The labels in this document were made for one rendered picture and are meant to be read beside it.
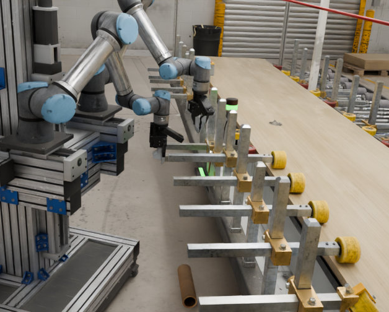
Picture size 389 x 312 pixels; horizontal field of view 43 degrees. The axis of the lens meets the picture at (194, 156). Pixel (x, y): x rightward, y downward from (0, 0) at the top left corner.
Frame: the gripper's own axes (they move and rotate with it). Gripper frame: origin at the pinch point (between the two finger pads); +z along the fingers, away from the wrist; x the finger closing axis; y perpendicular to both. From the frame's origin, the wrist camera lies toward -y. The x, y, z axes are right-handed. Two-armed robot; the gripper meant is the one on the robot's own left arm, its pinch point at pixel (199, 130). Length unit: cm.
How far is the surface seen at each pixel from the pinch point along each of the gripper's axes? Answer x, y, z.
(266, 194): -21.7, -30.9, 23.0
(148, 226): -12, 79, 101
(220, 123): -10.4, -2.4, -3.7
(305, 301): 37, -124, -3
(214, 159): 6.7, -26.8, 3.1
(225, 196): -1.5, -26.6, 23.0
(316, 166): -40, -41, 7
